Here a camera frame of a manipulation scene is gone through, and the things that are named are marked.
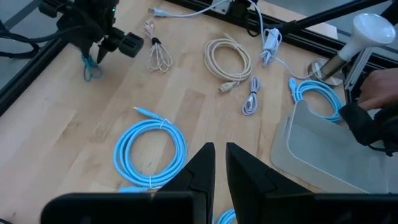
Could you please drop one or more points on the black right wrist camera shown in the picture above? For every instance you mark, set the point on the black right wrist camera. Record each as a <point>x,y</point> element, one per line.
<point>132,45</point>

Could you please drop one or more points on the white bulb desk lamp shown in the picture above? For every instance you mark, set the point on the white bulb desk lamp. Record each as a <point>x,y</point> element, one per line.
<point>370,31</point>

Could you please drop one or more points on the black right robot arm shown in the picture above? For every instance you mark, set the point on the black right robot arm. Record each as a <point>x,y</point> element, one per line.
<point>93,7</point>

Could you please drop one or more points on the silver metal bracket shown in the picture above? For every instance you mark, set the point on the silver metal bracket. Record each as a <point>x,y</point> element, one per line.
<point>357,70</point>

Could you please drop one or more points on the grey plastic bin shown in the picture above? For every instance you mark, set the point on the grey plastic bin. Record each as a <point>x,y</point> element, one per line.
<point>326,155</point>

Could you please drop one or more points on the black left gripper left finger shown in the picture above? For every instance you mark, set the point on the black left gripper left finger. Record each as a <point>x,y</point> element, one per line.
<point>174,202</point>

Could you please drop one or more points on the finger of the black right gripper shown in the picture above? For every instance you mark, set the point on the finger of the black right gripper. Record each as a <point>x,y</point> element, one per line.
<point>102,51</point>
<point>86,48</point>

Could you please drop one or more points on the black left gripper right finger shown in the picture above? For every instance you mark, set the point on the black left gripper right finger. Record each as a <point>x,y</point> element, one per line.
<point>264,199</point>

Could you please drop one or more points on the person's hand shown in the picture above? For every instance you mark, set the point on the person's hand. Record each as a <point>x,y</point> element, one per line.
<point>379,88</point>

